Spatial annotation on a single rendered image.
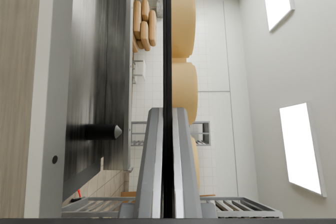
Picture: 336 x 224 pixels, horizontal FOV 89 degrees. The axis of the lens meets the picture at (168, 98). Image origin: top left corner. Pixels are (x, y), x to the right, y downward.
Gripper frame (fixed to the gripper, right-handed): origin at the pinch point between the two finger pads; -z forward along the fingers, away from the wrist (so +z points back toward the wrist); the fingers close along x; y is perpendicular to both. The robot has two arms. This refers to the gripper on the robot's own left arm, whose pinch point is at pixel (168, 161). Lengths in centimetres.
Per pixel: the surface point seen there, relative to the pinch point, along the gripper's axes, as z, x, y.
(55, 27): -10.9, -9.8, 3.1
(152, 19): -398, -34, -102
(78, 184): -8.9, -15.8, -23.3
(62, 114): -6.7, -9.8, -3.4
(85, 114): -18.6, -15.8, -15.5
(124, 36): -40.0, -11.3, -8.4
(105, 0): -44.5, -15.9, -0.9
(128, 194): -141, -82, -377
